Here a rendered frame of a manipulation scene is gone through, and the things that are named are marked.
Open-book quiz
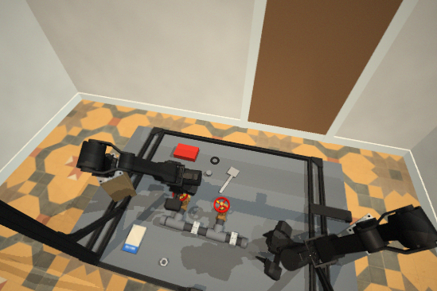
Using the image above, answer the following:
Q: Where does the red rectangular block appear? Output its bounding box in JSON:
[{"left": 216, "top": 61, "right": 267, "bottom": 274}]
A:
[{"left": 174, "top": 143, "right": 199, "bottom": 162}]

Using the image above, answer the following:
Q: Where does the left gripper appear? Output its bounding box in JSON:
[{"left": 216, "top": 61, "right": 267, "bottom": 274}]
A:
[{"left": 164, "top": 184, "right": 182, "bottom": 211}]

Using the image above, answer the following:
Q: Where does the grey pipe with red valve handwheels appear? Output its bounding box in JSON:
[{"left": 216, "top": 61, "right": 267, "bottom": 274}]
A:
[{"left": 159, "top": 194, "right": 248, "bottom": 249}]

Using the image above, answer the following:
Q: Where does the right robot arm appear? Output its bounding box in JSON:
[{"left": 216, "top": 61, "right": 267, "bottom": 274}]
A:
[{"left": 266, "top": 204, "right": 437, "bottom": 271}]

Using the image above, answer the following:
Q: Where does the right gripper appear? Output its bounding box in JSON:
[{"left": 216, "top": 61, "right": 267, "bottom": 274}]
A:
[{"left": 256, "top": 220, "right": 296, "bottom": 281}]

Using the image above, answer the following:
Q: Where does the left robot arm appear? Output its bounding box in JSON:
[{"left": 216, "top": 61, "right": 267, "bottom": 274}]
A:
[{"left": 76, "top": 139, "right": 202, "bottom": 196}]

